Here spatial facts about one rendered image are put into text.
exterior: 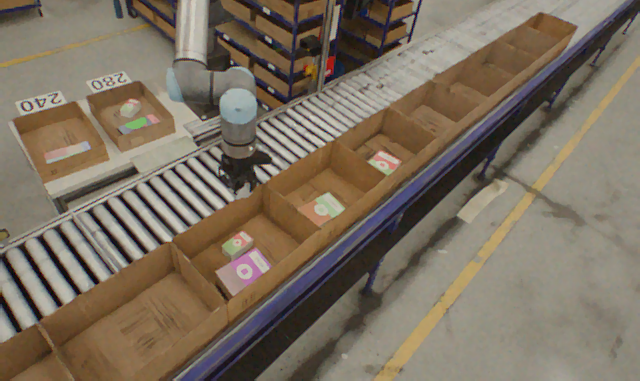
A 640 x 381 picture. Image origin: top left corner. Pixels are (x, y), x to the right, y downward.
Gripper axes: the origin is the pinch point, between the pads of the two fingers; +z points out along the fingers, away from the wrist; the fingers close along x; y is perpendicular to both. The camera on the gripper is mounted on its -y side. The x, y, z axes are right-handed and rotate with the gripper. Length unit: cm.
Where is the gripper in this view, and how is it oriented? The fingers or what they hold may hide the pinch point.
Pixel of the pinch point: (246, 193)
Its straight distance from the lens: 132.2
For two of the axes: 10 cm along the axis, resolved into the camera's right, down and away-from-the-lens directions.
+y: -6.6, 4.6, -5.9
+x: 7.4, 5.3, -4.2
